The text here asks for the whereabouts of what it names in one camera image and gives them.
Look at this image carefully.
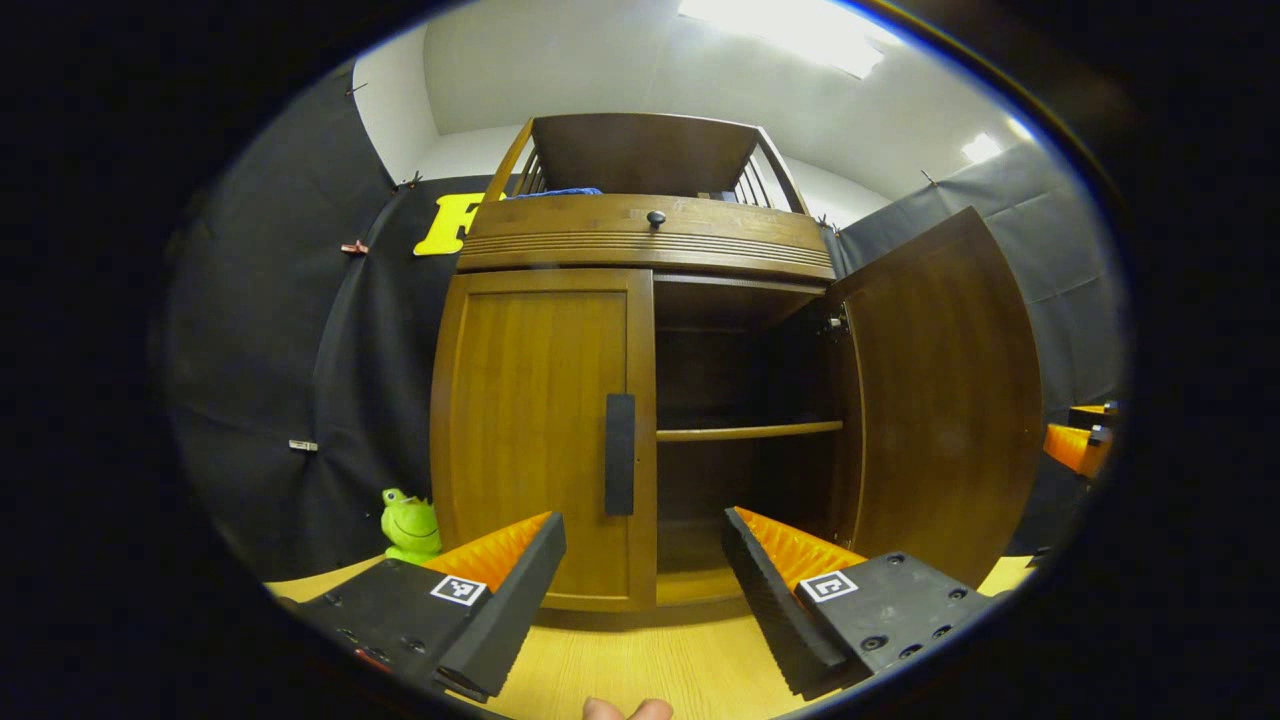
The black door handle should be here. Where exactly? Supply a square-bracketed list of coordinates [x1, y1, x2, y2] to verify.
[604, 393, 637, 517]

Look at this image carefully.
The wooden inner shelf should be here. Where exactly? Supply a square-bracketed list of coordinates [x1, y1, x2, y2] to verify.
[657, 420, 844, 443]

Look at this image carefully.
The small ceiling light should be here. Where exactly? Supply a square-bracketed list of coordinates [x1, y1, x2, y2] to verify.
[960, 118, 1037, 166]

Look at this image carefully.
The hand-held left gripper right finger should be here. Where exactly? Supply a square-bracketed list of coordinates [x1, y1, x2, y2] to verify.
[722, 506, 994, 701]

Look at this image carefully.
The wooden shoe cabinet door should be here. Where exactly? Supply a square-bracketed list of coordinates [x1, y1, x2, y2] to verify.
[432, 268, 658, 613]
[828, 207, 1044, 589]

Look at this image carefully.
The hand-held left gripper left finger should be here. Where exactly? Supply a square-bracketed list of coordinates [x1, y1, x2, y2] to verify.
[298, 512, 568, 704]

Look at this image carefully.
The wooden cabinet drawer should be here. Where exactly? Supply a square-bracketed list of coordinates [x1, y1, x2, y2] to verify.
[457, 193, 836, 281]

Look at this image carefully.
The green frog toy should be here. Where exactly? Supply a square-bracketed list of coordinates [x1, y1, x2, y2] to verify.
[380, 488, 443, 566]

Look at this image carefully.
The wooden double-door shoe cabinet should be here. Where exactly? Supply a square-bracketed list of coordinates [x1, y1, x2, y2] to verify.
[430, 112, 851, 613]

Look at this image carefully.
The large ceiling light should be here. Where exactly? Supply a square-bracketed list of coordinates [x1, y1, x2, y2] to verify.
[678, 0, 901, 79]

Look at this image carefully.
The black backdrop cloth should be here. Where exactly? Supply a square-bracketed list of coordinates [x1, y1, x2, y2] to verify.
[160, 65, 1126, 581]

